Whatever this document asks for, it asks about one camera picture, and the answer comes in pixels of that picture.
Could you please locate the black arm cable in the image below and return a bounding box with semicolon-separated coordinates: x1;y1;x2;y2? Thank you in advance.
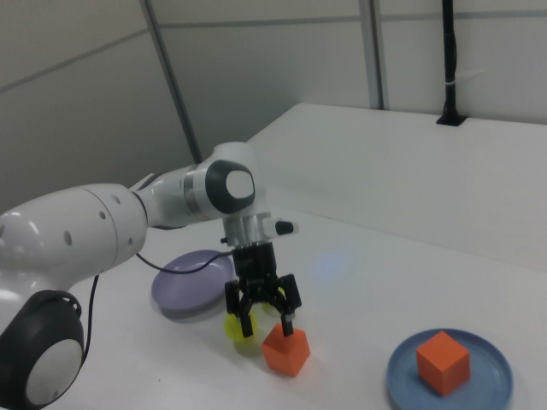
79;250;236;368

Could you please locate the yellow tennis ball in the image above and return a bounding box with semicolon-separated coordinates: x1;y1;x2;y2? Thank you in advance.
261;286;286;316
223;313;264;356

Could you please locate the orange cube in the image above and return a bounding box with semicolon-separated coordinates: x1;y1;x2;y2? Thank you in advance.
261;322;312;378
415;331;472;397

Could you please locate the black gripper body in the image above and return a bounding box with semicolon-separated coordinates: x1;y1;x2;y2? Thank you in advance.
233;241;281;304

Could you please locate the grey metal partition post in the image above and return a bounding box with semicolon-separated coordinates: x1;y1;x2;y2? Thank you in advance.
368;0;385;110
138;0;204;166

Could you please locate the blue plate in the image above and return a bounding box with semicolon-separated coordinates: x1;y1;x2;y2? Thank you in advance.
386;328;514;410

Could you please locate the purple plate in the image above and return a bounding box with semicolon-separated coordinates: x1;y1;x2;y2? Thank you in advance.
150;249;238;319

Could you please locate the black pole with foot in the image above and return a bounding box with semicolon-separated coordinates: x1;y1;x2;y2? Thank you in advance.
435;0;465;127

